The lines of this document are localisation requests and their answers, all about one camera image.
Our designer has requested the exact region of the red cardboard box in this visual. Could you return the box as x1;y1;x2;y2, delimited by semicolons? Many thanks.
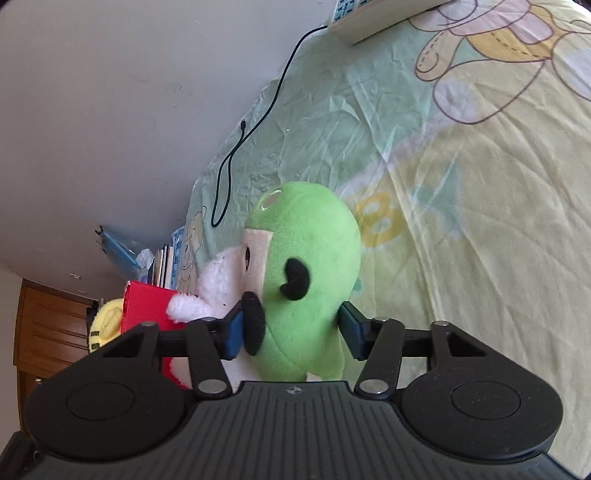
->
121;280;195;391

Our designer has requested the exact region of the white power strip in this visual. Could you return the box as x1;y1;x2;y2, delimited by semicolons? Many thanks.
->
327;0;455;45

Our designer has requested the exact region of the white red cover book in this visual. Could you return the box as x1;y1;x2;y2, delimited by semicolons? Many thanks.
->
159;242;181;289

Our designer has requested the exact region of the black charging cable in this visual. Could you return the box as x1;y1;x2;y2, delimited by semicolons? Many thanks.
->
211;24;328;228

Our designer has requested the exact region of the yellow tiger plush toy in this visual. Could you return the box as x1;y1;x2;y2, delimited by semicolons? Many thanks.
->
88;298;125;355

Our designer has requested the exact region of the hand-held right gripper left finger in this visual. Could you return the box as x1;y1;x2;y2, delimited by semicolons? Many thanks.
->
99;310;245;400

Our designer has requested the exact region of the white plush toy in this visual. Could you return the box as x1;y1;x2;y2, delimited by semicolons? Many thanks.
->
167;247;259;389

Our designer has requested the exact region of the green plush toy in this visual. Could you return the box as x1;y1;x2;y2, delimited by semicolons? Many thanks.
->
240;181;362;383

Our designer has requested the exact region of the wooden cabinet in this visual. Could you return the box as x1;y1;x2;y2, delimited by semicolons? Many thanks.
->
13;279;100;444

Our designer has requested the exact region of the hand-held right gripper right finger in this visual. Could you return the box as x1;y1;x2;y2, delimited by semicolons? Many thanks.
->
338;302;490;400

